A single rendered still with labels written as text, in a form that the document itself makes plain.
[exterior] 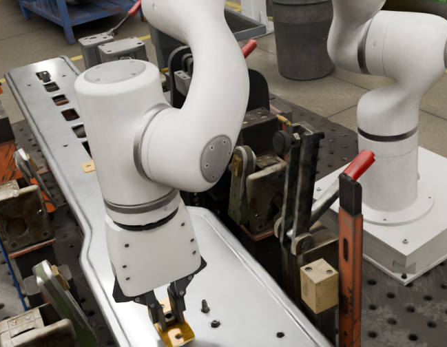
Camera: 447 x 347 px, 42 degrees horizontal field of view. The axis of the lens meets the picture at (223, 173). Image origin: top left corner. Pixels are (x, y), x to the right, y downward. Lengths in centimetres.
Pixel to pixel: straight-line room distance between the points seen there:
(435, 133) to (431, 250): 205
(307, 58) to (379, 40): 278
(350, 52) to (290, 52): 277
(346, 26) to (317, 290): 50
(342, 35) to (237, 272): 47
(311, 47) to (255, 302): 316
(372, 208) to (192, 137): 82
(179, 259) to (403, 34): 60
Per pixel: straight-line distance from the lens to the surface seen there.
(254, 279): 82
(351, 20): 102
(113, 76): 57
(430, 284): 127
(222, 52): 55
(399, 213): 129
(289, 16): 379
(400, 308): 121
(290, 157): 74
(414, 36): 108
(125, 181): 59
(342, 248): 71
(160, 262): 68
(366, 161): 79
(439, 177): 141
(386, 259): 126
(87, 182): 110
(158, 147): 54
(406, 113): 117
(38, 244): 110
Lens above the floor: 155
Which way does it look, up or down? 31 degrees down
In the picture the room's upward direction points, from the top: 7 degrees counter-clockwise
